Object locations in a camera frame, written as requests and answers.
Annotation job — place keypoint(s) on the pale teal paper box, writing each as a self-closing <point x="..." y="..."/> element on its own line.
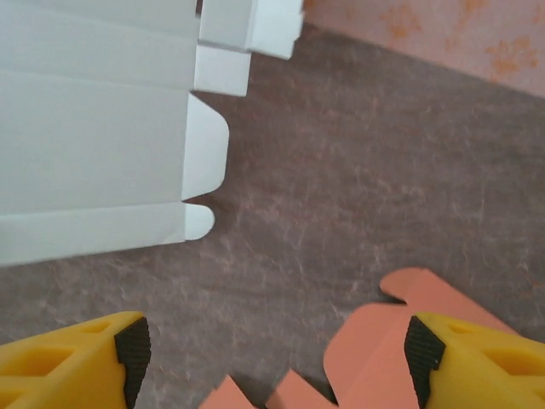
<point x="85" y="149"/>

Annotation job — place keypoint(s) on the salmon pink paper box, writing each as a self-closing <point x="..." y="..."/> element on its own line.
<point x="374" y="353"/>

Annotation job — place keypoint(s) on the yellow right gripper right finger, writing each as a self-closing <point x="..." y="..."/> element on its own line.
<point x="481" y="366"/>

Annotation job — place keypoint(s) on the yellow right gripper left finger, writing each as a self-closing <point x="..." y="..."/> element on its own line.
<point x="64" y="366"/>

